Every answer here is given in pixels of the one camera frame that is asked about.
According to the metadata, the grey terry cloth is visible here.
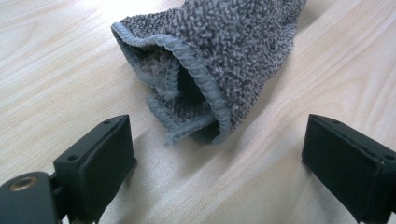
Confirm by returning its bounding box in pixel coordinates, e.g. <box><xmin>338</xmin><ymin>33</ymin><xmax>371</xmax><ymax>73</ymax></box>
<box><xmin>110</xmin><ymin>0</ymin><xmax>308</xmax><ymax>147</ymax></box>

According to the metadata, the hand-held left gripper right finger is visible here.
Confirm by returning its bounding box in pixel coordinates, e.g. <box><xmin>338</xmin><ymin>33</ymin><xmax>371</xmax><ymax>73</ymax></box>
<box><xmin>301</xmin><ymin>113</ymin><xmax>396</xmax><ymax>223</ymax></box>

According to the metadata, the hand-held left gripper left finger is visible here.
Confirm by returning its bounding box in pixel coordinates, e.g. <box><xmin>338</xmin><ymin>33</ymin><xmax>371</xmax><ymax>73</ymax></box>
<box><xmin>53</xmin><ymin>114</ymin><xmax>138</xmax><ymax>223</ymax></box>

